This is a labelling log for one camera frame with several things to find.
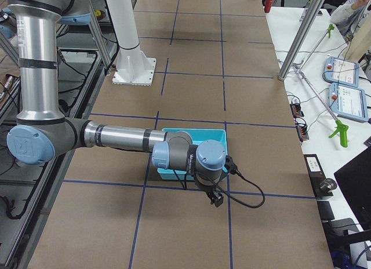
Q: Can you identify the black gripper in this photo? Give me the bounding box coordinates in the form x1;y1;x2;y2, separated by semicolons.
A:
194;176;224;207

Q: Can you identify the light blue plastic bin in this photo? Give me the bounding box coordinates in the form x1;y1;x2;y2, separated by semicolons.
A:
157;128;228;180

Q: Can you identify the black box with knob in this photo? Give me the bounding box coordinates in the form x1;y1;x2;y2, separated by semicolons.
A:
304;154;337;200

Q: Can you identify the black orange connector block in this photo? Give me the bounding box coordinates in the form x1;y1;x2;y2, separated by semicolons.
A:
295;120;310;142
290;99;304;118

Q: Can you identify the black monitor corner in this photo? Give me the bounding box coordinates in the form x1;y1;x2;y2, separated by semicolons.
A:
334;147;370;230

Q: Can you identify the lower teach pendant tablet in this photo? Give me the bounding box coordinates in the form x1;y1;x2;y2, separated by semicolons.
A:
329;83;369;122

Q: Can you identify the teach pendant tablet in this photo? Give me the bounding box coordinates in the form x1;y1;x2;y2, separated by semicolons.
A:
329;83;369;122
322;56;360;88

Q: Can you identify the upper teach pendant tablet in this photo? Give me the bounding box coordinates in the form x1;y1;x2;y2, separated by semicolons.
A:
322;56;360;88

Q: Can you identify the red fire extinguisher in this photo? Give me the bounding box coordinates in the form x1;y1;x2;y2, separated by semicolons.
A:
264;0;275;13

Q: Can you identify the seated person in background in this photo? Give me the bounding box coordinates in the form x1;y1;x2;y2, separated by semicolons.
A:
330;0;370;39

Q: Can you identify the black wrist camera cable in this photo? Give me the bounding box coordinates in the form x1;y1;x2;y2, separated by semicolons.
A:
173;164;266;209

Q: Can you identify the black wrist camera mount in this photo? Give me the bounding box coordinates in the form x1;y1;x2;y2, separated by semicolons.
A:
224;155;239;175

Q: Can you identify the green handled reacher grabber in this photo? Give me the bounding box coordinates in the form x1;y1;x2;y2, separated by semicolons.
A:
293;64;349;148

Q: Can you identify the white camera stand pole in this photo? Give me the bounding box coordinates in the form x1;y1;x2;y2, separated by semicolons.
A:
106;0;157;86

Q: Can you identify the aluminium frame post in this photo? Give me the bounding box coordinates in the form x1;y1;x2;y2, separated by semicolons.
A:
278;0;324;81

